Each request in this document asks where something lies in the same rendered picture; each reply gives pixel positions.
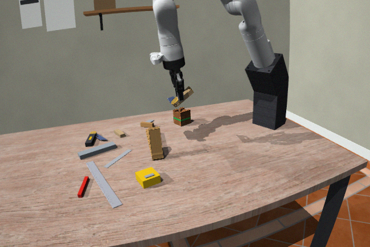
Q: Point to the yellow box with grey clip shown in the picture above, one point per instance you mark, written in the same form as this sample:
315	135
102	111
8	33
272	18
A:
148	177

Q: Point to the red rectangular bar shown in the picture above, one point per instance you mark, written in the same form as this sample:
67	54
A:
83	187

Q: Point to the small tan wooden block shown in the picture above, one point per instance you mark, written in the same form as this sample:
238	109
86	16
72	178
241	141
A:
119	133

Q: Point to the grey flat bar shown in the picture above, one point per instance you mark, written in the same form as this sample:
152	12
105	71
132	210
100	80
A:
104	186
117	158

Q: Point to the grey rectangular bar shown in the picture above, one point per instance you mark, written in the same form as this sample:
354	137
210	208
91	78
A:
96	150

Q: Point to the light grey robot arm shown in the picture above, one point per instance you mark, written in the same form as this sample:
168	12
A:
251	28

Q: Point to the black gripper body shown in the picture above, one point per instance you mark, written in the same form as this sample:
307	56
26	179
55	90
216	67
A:
174	66

